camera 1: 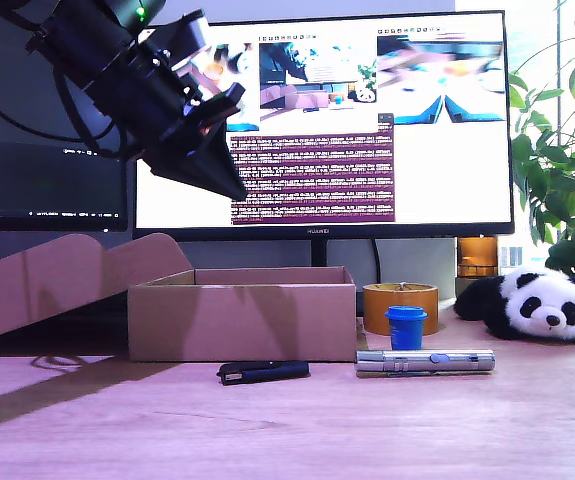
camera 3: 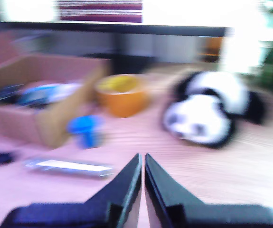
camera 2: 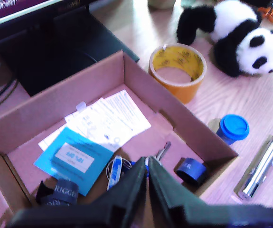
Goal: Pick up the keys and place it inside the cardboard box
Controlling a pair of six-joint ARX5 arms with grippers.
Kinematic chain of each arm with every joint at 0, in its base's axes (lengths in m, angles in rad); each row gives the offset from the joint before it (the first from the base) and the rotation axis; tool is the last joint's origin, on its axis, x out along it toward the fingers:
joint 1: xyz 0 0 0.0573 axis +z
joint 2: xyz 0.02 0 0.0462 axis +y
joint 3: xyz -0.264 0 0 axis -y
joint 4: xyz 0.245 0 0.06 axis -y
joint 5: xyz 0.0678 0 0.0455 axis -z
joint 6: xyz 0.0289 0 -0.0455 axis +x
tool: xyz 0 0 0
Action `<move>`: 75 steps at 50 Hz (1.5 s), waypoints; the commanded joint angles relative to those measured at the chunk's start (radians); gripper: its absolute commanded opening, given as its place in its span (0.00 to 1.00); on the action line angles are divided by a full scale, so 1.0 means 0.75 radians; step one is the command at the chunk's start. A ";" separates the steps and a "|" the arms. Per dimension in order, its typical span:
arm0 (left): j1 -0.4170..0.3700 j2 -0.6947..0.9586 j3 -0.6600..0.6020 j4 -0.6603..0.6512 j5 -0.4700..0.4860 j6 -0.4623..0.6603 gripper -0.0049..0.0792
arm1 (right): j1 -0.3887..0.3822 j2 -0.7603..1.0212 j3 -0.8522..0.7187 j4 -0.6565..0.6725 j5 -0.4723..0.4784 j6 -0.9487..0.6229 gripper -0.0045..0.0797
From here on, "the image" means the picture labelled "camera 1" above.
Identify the black monitor cable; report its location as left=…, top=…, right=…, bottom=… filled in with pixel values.
left=369, top=238, right=384, bottom=287

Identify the black monitor stand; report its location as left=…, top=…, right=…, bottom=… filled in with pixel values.
left=309, top=238, right=329, bottom=269

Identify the black Huawei monitor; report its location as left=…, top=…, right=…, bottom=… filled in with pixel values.
left=131, top=9, right=516, bottom=241

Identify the amber glass jar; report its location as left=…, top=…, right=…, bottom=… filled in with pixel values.
left=456, top=236, right=500, bottom=279

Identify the small blue cup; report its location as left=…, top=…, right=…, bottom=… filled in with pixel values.
left=384, top=305, right=429, bottom=352

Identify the black looping arm cable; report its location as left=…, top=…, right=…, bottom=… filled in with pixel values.
left=50, top=67, right=136, bottom=162
left=0, top=74, right=118, bottom=144

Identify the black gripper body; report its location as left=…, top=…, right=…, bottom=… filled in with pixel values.
left=85, top=45, right=247, bottom=164

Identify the panda plush toy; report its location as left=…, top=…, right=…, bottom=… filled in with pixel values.
left=452, top=265, right=575, bottom=347

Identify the green leafy plant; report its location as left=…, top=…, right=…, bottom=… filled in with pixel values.
left=507, top=0, right=575, bottom=282

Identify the silver metal flashlight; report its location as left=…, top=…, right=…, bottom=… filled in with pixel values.
left=354, top=348, right=497, bottom=378

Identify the open cardboard box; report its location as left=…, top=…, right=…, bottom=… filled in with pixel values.
left=0, top=232, right=358, bottom=364

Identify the dark computer monitor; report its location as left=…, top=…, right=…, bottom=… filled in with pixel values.
left=0, top=0, right=136, bottom=233

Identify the yellow tape roll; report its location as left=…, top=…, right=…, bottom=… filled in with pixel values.
left=362, top=281, right=440, bottom=337

